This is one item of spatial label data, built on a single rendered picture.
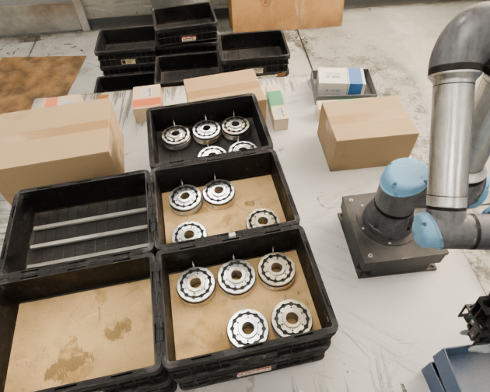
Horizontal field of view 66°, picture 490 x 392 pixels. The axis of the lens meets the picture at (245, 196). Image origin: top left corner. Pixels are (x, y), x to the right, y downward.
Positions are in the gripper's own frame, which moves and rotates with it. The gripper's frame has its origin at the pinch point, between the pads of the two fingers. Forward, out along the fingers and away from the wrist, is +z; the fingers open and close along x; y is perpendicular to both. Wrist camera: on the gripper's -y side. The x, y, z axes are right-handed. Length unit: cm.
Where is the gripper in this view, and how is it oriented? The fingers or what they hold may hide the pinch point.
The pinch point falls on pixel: (481, 345)
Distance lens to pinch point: 113.0
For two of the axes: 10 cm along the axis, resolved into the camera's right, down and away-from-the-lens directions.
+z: 0.4, 7.3, 6.8
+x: 0.6, 6.8, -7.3
